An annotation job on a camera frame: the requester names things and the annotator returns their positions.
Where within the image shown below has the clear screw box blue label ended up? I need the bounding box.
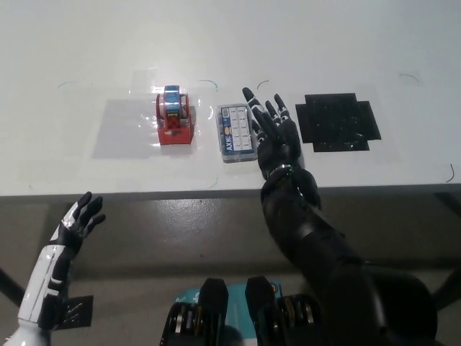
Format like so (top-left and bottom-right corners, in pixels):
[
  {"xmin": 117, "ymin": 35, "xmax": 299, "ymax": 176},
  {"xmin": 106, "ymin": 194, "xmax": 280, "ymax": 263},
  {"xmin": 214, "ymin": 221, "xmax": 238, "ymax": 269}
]
[{"xmin": 215, "ymin": 104, "xmax": 258, "ymax": 164}]

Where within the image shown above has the dark table leg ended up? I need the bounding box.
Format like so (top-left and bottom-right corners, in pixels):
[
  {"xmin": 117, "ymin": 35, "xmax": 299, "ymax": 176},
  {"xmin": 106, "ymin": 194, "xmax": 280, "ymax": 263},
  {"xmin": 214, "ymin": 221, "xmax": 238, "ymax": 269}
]
[{"xmin": 0, "ymin": 266, "xmax": 23, "ymax": 308}]

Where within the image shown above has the small black floor tape patch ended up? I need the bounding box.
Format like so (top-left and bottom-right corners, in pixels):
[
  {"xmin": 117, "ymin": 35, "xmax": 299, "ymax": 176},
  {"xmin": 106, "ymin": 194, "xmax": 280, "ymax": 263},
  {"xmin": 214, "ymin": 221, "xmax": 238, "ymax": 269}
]
[{"xmin": 59, "ymin": 295, "xmax": 94, "ymax": 329}]

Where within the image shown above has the red tape dispenser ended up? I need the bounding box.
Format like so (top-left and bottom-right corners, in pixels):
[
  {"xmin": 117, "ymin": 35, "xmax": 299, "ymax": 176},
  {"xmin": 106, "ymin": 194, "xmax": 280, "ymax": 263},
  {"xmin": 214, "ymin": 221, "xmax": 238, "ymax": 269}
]
[{"xmin": 155, "ymin": 84, "xmax": 195, "ymax": 147}]

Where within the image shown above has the clear plastic sheet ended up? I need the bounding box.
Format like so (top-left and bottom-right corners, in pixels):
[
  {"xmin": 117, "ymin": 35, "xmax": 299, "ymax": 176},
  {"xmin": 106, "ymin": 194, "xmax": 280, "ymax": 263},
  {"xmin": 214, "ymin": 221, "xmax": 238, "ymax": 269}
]
[{"xmin": 19, "ymin": 70, "xmax": 220, "ymax": 189}]

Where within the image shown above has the black tape patch cross-shaped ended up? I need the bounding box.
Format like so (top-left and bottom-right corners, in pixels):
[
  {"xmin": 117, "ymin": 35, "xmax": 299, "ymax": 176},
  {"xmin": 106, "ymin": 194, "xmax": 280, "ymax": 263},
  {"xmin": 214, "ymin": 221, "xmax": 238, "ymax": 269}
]
[{"xmin": 295, "ymin": 92, "xmax": 382, "ymax": 153}]

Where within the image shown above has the white and black left hand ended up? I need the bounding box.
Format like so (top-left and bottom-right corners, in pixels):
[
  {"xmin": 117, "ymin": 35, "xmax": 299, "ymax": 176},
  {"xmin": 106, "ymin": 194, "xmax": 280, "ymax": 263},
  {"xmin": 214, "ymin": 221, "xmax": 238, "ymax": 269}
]
[{"xmin": 17, "ymin": 191, "xmax": 107, "ymax": 331}]

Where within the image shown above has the black and teal robot torso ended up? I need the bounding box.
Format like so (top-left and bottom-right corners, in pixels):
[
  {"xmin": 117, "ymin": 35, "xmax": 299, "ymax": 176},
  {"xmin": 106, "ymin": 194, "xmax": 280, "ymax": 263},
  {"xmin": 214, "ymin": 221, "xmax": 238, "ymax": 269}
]
[{"xmin": 160, "ymin": 276, "xmax": 325, "ymax": 346}]

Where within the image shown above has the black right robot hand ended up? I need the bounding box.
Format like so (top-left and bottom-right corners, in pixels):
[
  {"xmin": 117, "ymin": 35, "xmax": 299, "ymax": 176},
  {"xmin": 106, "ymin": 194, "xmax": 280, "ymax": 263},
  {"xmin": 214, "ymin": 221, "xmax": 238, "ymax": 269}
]
[{"xmin": 241, "ymin": 86, "xmax": 302, "ymax": 178}]

